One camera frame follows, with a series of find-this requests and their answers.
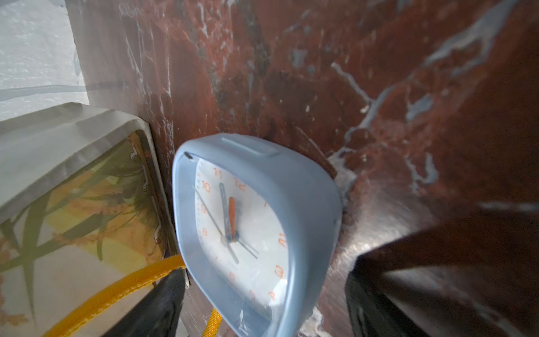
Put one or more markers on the white canvas tote bag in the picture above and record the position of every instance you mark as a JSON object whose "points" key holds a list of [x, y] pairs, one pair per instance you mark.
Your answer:
{"points": [[82, 207]]}

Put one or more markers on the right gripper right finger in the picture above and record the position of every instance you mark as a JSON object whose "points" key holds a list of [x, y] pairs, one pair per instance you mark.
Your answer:
{"points": [[372, 313]]}

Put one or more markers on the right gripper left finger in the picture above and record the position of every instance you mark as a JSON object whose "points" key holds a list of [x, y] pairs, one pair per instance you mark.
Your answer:
{"points": [[158, 313]]}

